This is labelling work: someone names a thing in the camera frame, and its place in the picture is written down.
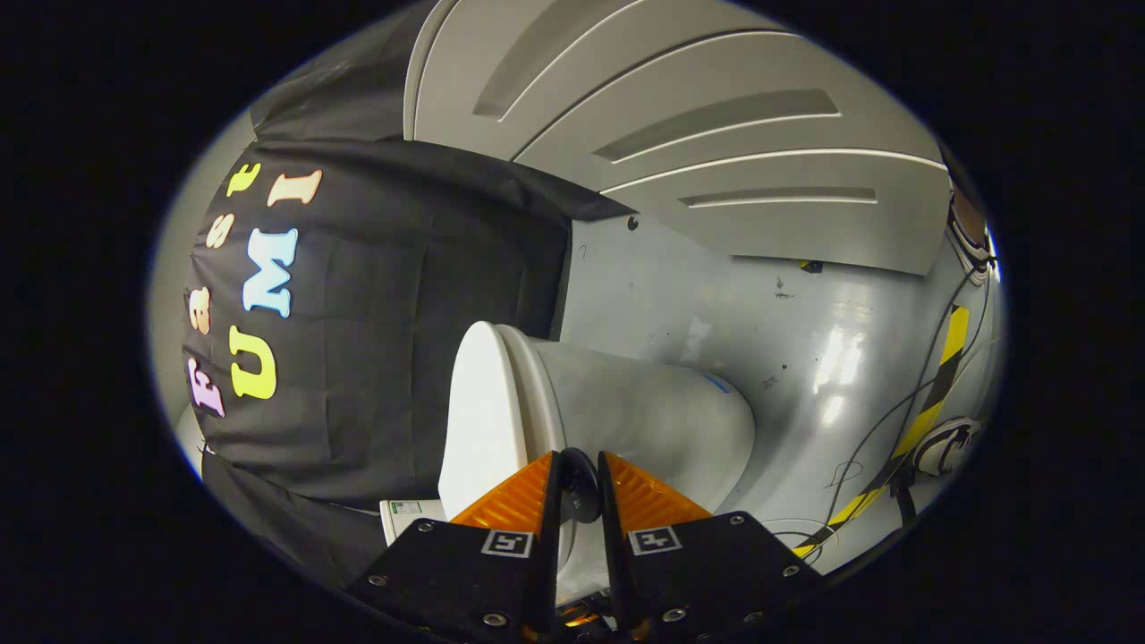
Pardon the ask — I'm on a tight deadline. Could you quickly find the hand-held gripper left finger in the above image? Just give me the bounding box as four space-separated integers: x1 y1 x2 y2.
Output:
344 450 564 644

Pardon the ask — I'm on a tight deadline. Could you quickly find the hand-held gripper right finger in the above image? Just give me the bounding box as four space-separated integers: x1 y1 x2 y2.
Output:
597 451 825 644

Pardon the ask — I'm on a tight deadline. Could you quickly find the white toilet with tank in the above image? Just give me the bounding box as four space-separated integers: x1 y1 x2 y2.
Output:
380 322 758 609

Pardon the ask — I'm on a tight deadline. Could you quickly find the black backdrop cloth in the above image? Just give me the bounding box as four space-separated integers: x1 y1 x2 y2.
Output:
183 0 634 591

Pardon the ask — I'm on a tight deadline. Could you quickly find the yellow black floor tape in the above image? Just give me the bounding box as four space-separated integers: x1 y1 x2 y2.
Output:
792 306 971 557

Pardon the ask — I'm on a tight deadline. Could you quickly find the white round device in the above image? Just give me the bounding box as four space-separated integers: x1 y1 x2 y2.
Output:
912 417 987 478

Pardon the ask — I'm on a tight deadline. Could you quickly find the grey drawer cabinet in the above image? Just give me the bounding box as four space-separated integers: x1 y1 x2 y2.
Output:
403 0 951 276

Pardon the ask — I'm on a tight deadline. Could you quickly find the black floor cable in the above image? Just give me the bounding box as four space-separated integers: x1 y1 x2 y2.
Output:
823 264 996 538

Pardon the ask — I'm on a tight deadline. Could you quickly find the brown object with cables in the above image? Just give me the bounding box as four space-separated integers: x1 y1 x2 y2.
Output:
946 165 997 287

